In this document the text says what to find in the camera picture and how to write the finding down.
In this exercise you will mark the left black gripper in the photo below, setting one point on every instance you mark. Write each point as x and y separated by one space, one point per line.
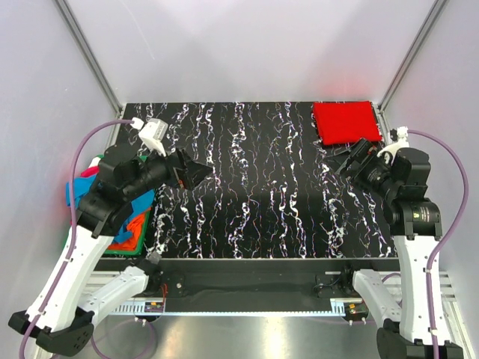
177 165

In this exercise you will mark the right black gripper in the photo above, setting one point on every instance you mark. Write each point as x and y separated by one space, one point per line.
366 154

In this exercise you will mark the red t shirt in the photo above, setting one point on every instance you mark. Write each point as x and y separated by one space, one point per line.
345 122

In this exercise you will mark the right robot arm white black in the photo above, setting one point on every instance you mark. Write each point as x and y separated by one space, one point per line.
416 326

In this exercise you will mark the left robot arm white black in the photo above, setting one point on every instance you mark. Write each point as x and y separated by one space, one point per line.
60 321

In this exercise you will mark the orange t shirt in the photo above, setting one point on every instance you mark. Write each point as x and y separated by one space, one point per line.
130 240

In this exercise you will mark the white t shirt in basket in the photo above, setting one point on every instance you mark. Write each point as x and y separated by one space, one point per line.
95 162

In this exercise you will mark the green plastic basket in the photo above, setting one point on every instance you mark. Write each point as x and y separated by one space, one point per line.
139 205

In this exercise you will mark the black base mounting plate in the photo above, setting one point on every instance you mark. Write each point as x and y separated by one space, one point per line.
251 284

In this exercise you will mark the blue t shirt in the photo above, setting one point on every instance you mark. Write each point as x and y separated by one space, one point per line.
102 211

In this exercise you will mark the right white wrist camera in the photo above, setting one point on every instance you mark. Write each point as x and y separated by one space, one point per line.
399 137

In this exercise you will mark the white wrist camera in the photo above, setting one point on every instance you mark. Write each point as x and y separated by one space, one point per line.
151 133
399 137

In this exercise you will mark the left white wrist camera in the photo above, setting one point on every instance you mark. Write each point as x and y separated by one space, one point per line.
151 133

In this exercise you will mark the white slotted cable duct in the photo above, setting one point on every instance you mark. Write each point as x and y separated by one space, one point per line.
155 308

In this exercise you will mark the aluminium front rail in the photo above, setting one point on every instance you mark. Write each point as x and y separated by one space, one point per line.
100 278

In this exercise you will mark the left aluminium frame post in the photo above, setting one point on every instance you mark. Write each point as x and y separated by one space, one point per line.
72 23

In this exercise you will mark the aluminium frame post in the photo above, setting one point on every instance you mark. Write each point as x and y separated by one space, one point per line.
72 23
430 20

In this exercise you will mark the right aluminium frame post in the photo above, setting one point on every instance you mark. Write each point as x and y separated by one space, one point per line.
430 20

